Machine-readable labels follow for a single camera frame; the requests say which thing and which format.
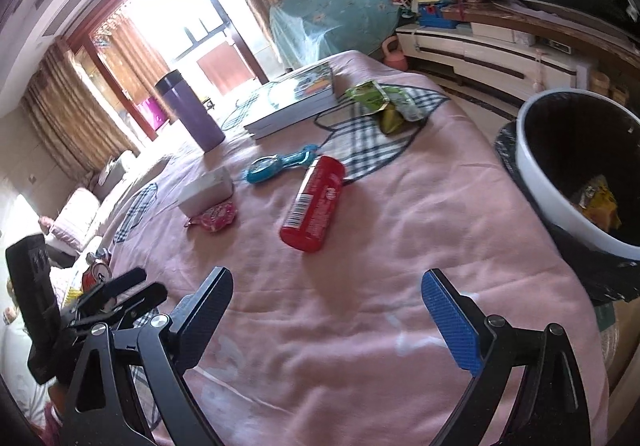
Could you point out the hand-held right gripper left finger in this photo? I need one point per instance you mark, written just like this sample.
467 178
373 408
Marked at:
205 316

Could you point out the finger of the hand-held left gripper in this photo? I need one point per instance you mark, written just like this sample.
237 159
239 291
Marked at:
117 286
145 298

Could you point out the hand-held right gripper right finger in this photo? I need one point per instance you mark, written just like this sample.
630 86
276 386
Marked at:
452 321

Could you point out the white bin with black liner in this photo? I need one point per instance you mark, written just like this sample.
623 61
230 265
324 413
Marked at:
555 206

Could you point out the red soda can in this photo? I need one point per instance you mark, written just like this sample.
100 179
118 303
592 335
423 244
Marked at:
97 273

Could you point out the yellow foam net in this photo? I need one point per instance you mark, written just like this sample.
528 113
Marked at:
73 296

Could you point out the pink striped cushion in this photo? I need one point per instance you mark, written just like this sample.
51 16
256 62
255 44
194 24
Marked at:
75 221

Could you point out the light fabric sofa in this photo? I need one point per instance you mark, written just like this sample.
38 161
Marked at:
112 198

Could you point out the pink snack wrapper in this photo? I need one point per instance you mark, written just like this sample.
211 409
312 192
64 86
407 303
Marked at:
212 217

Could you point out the white grey box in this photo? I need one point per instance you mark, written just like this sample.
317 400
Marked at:
207 191

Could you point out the red cylindrical can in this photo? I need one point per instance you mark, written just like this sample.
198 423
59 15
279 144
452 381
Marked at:
312 208

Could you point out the magenta storage box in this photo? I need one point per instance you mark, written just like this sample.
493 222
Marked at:
150 112

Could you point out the purple thermos bottle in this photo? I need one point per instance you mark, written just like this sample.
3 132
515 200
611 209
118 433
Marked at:
190 111

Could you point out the yellow green snack packet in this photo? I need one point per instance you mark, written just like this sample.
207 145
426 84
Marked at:
392 122

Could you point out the white green snack packet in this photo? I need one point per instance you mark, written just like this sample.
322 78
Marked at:
412 106

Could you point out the orange sheer curtain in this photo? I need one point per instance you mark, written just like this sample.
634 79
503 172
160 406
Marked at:
130 66

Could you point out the pink kettlebell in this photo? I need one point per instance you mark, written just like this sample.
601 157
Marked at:
394 57

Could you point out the white brown television cabinet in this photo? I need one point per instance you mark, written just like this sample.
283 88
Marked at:
490 51

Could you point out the small black set-top box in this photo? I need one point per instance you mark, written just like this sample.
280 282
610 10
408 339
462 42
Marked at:
557 45

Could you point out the blue plastic toy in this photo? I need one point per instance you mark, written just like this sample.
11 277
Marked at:
436 17

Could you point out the teal cloth covered furniture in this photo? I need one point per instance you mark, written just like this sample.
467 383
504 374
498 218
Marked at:
330 16

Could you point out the red wooden door frame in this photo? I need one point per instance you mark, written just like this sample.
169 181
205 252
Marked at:
240 41

